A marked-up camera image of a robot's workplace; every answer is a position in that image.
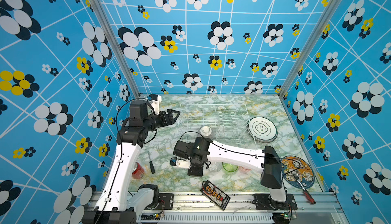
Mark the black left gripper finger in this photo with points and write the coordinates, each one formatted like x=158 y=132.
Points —
x=173 y=113
x=172 y=120

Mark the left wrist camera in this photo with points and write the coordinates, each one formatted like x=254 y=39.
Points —
x=155 y=101

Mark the pink glass cup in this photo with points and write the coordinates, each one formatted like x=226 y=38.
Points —
x=244 y=170

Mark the black connector box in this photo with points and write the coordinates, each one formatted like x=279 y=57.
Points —
x=215 y=195

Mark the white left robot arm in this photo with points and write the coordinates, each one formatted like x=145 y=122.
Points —
x=115 y=206

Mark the round cartoon coaster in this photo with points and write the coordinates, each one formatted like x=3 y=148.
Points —
x=297 y=172

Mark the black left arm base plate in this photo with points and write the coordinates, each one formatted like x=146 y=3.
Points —
x=165 y=201

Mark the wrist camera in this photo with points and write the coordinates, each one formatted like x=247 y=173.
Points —
x=155 y=101
x=180 y=163

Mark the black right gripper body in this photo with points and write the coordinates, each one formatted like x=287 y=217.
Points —
x=194 y=170

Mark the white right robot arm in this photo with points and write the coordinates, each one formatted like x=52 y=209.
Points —
x=203 y=151

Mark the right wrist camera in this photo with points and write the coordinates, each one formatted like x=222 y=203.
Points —
x=180 y=163

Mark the green glass cup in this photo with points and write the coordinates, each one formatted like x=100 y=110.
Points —
x=230 y=168

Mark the plain white plate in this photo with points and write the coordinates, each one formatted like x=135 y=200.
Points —
x=262 y=129

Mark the white wire dish rack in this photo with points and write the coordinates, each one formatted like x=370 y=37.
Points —
x=228 y=123

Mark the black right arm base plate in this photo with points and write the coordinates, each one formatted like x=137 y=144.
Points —
x=263 y=201

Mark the aluminium front rail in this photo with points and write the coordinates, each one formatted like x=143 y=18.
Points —
x=196 y=208

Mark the red handled ratchet wrench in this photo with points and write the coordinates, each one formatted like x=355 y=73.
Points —
x=306 y=193

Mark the clear glass cup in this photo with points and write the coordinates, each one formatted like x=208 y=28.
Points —
x=215 y=167

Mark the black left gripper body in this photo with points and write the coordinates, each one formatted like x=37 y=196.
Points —
x=159 y=120

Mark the red soda can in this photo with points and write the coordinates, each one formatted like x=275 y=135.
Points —
x=138 y=171

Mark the aluminium corner post right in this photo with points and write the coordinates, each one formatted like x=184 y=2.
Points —
x=309 y=45

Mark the black screwdriver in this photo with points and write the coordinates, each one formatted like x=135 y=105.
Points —
x=152 y=168

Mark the aluminium corner post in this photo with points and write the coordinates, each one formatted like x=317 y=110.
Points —
x=108 y=31
x=309 y=45

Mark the striped ceramic bowl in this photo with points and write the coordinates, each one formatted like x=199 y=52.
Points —
x=206 y=131

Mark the aluminium corner post left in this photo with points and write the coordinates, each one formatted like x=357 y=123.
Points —
x=108 y=31

